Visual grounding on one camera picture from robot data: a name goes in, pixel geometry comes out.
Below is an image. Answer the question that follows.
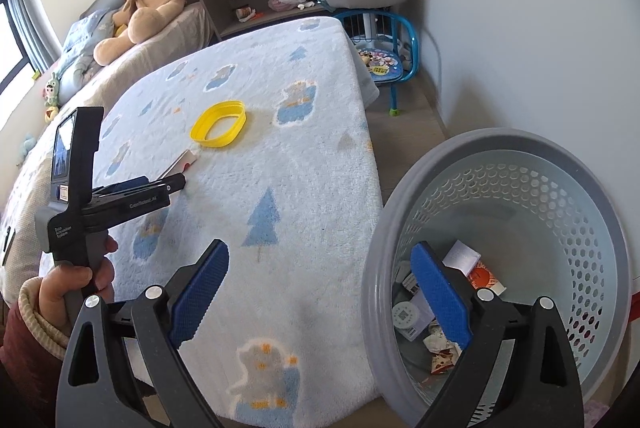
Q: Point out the white teal plastic package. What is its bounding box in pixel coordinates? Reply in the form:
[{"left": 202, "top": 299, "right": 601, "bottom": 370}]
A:
[{"left": 442, "top": 240, "right": 482, "bottom": 276}]

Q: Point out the white paper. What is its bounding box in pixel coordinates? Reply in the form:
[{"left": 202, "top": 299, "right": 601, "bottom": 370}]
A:
[{"left": 423, "top": 323, "right": 462, "bottom": 375}]

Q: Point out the dark red sleeve forearm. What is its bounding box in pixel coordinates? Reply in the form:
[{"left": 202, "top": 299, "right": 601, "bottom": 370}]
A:
[{"left": 1, "top": 277, "right": 68, "bottom": 427}]

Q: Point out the person's left hand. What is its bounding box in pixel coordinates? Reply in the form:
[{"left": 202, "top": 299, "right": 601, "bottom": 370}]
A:
[{"left": 37, "top": 258, "right": 115, "bottom": 335}]

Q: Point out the small playing card box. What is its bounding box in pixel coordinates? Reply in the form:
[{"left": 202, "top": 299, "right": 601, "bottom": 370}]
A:
[{"left": 160, "top": 149, "right": 198, "bottom": 179}]

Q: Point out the red white paper cup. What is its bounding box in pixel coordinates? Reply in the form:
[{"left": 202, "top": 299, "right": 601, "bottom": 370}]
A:
[{"left": 468, "top": 261, "right": 506, "bottom": 296}]

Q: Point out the small green plush doll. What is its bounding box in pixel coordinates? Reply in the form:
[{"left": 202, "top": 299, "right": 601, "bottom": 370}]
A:
[{"left": 43, "top": 72, "right": 60, "bottom": 123}]

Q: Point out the grey perforated laundry basket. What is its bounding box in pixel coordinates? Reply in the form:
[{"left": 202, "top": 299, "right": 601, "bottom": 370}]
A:
[{"left": 362, "top": 128, "right": 631, "bottom": 427}]

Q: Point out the light blue fleece blanket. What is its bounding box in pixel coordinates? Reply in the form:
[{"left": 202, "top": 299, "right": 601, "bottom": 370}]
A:
[{"left": 93, "top": 17, "right": 382, "bottom": 427}]

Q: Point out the blue patterned pillow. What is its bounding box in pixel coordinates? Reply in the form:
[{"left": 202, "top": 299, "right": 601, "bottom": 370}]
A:
[{"left": 61, "top": 10, "right": 116, "bottom": 62}]

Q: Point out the beige checkered bed sheet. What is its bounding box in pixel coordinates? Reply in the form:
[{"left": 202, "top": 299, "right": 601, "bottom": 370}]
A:
[{"left": 1, "top": 3, "right": 213, "bottom": 305}]

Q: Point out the blue window curtain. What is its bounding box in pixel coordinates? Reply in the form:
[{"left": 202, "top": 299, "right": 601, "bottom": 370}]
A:
[{"left": 6, "top": 0, "right": 60, "bottom": 73}]

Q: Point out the pink plastic bag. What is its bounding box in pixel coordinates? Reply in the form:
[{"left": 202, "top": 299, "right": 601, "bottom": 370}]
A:
[{"left": 267, "top": 0, "right": 307, "bottom": 12}]

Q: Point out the blue child's chair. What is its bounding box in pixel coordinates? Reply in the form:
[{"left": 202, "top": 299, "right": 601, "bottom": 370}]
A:
[{"left": 335, "top": 7, "right": 420, "bottom": 117}]

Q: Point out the phone on gripper mount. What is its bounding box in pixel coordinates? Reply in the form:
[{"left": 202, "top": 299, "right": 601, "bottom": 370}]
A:
[{"left": 51, "top": 111, "right": 77, "bottom": 203}]

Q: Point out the yellow plastic oval ring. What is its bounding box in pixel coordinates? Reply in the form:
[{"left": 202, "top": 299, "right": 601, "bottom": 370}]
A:
[{"left": 188, "top": 99, "right": 249, "bottom": 149}]

